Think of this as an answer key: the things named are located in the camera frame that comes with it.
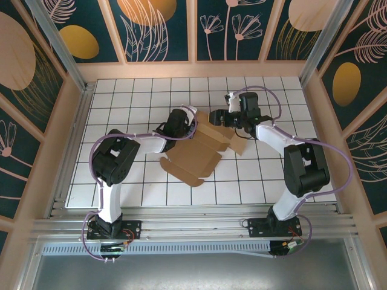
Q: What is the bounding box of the brown cardboard paper box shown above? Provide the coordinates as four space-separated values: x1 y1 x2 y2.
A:
159 111 247 188

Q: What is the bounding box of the grey metal sheet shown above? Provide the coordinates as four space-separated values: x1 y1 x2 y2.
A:
18 238 372 290

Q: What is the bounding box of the aluminium side rail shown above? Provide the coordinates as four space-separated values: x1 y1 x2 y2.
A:
45 80 96 218

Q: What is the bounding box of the right aluminium frame post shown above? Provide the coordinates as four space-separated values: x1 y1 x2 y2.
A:
298 0 355 83

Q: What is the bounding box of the aluminium frame post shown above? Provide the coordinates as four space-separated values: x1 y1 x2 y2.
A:
298 0 355 83
24 0 90 93

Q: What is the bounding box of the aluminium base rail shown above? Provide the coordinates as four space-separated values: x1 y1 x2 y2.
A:
28 204 362 244

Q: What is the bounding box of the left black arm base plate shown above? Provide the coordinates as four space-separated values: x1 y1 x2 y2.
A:
86 219 143 241

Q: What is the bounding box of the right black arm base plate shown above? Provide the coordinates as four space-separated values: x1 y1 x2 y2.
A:
246 217 302 240

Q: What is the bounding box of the grey slotted cable duct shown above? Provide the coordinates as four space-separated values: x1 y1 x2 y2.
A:
41 240 272 257

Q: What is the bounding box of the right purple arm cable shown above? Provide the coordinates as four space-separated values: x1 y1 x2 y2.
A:
235 86 354 260

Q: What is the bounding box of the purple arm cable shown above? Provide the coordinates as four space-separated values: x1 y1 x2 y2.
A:
82 113 199 263
235 86 354 260

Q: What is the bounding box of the left circuit board with wires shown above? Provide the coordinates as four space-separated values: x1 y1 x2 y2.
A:
99 228 136 254

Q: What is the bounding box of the circuit board with wires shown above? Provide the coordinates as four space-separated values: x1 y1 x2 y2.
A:
270 225 305 257
99 228 136 254

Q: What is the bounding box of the left aluminium frame post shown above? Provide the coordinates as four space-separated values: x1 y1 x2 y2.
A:
24 0 90 93

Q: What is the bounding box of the right circuit board with wires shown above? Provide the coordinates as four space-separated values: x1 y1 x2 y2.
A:
270 225 305 257

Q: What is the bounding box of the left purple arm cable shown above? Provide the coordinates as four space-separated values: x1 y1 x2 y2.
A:
82 113 199 263

